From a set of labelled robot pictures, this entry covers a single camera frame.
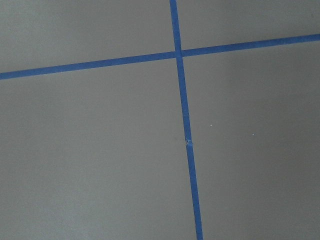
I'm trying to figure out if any brown paper table cover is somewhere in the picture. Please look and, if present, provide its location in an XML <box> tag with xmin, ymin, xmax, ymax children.
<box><xmin>0</xmin><ymin>0</ymin><xmax>320</xmax><ymax>240</ymax></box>

